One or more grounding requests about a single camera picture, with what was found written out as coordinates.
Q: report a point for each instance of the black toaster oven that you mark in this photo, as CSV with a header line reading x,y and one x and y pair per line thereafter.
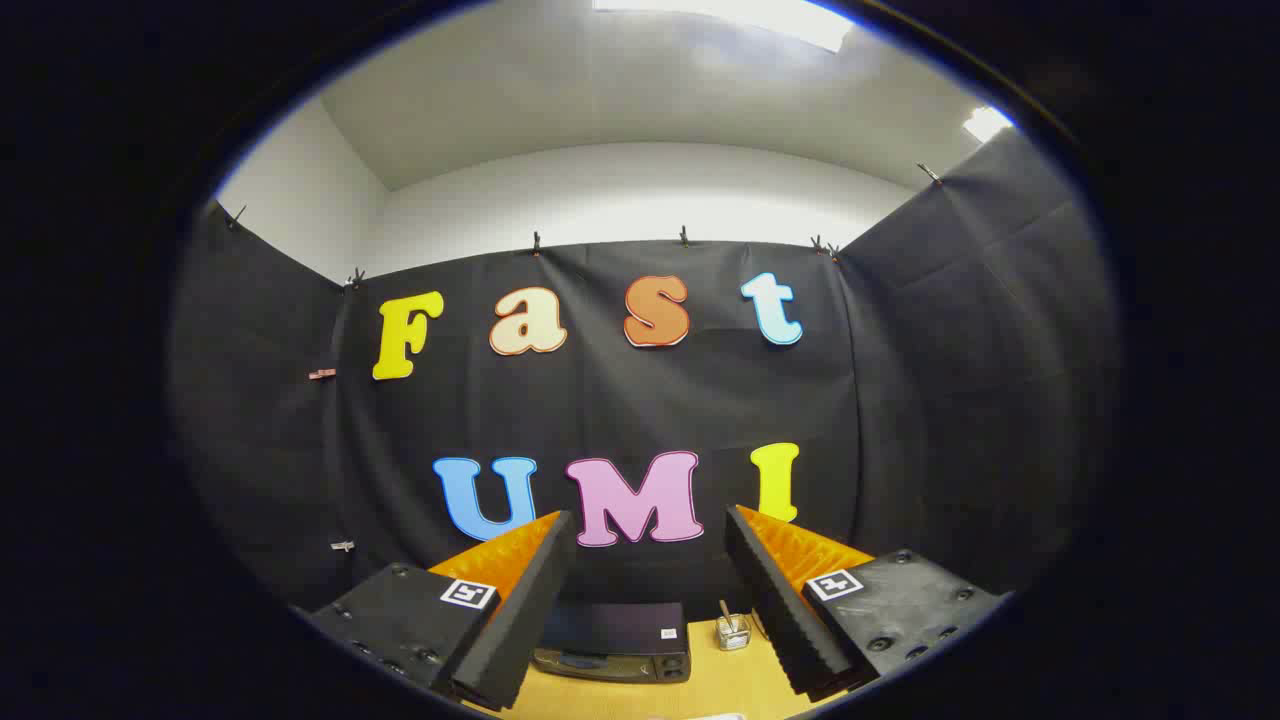
x,y
610,628

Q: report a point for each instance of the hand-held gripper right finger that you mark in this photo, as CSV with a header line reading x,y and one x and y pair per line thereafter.
x,y
775,610

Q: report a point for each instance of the wooden stick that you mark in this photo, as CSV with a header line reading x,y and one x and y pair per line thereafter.
x,y
725,610

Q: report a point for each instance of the ceiling light panel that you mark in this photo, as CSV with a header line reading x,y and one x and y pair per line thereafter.
x,y
986,123
740,14

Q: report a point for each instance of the small glass jar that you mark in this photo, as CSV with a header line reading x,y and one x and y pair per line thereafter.
x,y
735,636

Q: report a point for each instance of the row of black cloth clamps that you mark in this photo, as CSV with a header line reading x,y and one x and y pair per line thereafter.
x,y
536,243

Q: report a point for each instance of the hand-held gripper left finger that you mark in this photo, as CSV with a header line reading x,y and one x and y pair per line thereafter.
x,y
530,610

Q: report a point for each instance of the black backdrop cloth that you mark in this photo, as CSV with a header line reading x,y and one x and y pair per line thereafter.
x,y
650,400

